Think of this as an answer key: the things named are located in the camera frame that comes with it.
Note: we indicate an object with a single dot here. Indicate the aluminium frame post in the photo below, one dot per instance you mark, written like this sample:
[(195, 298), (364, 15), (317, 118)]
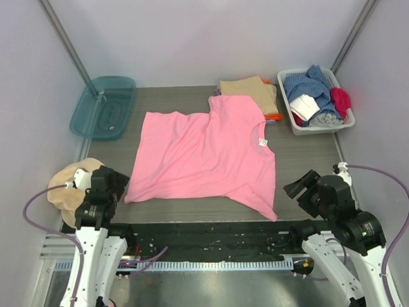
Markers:
[(358, 26), (57, 26)]

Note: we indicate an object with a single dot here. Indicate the right aluminium frame post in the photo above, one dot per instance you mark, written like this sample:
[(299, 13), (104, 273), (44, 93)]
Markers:
[(358, 26)]

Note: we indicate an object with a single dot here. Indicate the white plastic basket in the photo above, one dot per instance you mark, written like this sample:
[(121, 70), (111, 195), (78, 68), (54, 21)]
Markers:
[(305, 129)]

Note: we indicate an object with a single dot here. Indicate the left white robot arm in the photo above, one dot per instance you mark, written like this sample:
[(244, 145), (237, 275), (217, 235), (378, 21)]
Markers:
[(100, 243)]

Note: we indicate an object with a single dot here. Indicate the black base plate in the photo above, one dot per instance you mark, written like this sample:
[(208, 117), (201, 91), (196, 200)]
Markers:
[(247, 241)]

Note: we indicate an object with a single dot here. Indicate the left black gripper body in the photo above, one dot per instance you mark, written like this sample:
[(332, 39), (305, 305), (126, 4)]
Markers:
[(115, 181)]

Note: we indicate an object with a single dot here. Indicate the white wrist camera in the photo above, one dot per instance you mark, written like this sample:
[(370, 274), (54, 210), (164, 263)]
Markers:
[(341, 170), (81, 180)]

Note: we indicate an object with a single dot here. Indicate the beige t shirt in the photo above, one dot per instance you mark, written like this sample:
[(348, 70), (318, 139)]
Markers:
[(264, 95)]

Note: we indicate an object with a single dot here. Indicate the blue checked shirt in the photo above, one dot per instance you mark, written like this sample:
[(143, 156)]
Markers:
[(312, 83)]

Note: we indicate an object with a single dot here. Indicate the lavender t shirt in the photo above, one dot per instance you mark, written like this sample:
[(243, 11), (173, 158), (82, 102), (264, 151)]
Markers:
[(271, 121)]

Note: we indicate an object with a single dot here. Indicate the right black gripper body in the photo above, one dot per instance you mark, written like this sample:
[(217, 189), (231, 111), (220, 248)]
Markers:
[(302, 190)]

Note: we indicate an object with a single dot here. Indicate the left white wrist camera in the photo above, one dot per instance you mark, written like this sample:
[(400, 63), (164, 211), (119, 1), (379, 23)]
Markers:
[(81, 180)]

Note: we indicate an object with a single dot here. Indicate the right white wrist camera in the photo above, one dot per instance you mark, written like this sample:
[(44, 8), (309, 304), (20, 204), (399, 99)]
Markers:
[(341, 170)]

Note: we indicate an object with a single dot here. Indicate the aluminium rail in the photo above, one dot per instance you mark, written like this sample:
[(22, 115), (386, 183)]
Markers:
[(57, 247)]

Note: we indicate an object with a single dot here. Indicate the magenta cloth in basket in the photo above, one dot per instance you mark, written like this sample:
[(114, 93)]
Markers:
[(341, 101)]

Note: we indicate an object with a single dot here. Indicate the left aluminium frame post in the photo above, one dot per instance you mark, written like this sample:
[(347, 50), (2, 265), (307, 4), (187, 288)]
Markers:
[(57, 26)]

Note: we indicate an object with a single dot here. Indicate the orange t shirt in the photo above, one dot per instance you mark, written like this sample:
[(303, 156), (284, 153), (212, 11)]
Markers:
[(272, 89)]

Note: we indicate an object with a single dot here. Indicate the teal plastic bin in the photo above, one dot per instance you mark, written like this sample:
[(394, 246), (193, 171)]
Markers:
[(104, 107)]

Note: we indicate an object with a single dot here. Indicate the pink t shirt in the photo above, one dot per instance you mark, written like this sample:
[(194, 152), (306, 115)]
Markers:
[(220, 153)]

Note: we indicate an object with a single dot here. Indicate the white slotted cable duct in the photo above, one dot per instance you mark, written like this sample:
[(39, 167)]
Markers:
[(65, 265)]

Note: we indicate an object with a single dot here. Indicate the beige crumpled cloth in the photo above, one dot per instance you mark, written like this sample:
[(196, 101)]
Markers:
[(68, 200)]

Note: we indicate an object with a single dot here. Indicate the white cloth in basket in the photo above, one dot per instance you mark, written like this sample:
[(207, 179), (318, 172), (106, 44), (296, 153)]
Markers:
[(304, 106)]

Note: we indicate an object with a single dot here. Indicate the red cloth in basket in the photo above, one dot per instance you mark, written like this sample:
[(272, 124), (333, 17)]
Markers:
[(297, 119)]

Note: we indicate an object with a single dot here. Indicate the grey cloth in basket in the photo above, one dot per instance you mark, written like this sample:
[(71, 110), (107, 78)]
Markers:
[(326, 120)]

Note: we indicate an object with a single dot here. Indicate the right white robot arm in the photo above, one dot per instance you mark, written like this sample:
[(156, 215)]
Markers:
[(370, 285)]

